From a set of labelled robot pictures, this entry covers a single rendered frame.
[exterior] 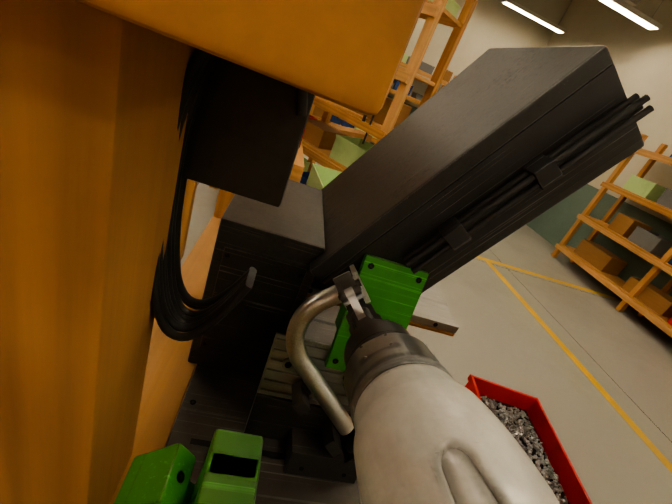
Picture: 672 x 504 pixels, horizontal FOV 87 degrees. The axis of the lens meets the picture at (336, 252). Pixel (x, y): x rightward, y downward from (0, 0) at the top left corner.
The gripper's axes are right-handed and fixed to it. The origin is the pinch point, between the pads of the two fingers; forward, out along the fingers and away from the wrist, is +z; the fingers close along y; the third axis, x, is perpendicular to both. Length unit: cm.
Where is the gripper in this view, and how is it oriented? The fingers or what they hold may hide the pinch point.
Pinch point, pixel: (350, 294)
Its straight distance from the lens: 54.0
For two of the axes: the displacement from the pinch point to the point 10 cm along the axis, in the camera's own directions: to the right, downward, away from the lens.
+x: -9.0, 4.4, -0.2
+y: -4.2, -8.6, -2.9
